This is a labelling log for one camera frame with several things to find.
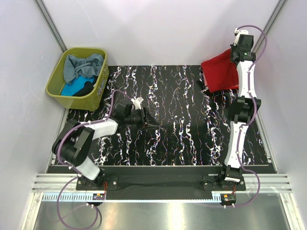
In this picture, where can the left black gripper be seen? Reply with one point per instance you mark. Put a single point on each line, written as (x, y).
(147, 119)

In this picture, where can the olive green plastic bin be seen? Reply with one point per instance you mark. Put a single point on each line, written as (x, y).
(56, 82)

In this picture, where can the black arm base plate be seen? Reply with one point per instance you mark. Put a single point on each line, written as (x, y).
(155, 183)

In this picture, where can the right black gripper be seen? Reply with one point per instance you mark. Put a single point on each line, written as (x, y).
(232, 47)

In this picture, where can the blue t shirt in bin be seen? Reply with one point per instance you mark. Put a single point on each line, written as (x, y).
(76, 85)

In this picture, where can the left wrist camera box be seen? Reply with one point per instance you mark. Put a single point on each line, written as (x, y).
(137, 103)

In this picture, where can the red t shirt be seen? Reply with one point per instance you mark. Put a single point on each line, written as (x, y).
(220, 73)

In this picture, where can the grey t shirt in bin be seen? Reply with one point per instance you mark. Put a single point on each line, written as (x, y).
(75, 67)

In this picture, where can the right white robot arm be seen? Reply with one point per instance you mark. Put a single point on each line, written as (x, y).
(242, 110)

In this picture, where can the slotted white cable duct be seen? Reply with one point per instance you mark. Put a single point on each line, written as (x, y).
(73, 197)

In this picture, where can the black t shirt in bin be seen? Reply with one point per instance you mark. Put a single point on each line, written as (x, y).
(85, 90)

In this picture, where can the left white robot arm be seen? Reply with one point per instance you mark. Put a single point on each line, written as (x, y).
(73, 143)

